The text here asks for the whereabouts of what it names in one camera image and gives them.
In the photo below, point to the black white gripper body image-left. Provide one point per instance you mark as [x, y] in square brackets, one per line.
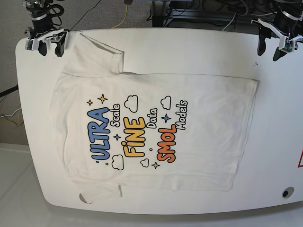
[44, 29]

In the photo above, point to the black white gripper body image-right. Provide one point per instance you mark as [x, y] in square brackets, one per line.
[286, 23]

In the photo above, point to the white printed T-shirt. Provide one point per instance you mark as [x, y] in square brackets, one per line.
[177, 132]

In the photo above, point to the black equipment rack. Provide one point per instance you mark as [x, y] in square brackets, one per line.
[217, 13]

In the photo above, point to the black table leg bar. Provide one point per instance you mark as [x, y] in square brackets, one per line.
[8, 91]

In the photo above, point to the red triangle sticker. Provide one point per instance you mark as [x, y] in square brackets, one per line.
[300, 164]

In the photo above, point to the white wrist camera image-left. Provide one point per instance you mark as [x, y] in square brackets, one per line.
[32, 44]

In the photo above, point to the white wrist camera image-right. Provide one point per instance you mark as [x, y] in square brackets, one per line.
[288, 45]

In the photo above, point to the right table cable grommet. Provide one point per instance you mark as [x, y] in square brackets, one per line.
[288, 192]

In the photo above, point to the table cable grommet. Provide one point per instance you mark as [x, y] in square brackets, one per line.
[288, 192]
[82, 198]

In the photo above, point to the left table cable grommet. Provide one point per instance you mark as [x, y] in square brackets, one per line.
[82, 198]

